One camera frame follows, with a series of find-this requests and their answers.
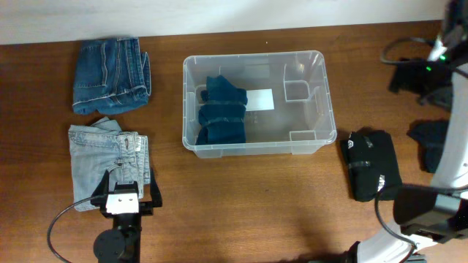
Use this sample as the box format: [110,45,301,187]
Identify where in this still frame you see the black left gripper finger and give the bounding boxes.
[150,169,162,207]
[90,170,110,207]

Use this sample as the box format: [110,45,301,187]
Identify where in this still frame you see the black garment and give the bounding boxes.
[339,131,402,202]

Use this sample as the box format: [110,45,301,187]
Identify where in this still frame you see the dark blue garment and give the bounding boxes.
[196,75,248,145]

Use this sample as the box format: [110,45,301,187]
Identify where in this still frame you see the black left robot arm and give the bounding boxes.
[91,170,162,263]

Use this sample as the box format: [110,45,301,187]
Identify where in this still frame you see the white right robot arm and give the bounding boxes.
[340,0,467,262]

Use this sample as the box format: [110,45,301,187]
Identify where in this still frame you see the clear plastic storage container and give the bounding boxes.
[182,50,337,159]

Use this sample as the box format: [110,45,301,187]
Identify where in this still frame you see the white label in container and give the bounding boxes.
[246,89,274,112]

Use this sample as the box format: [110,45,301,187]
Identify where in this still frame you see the light blue folded jeans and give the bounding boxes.
[68,117,150,202]

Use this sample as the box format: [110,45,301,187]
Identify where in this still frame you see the dark blue folded jeans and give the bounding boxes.
[72,37,152,115]

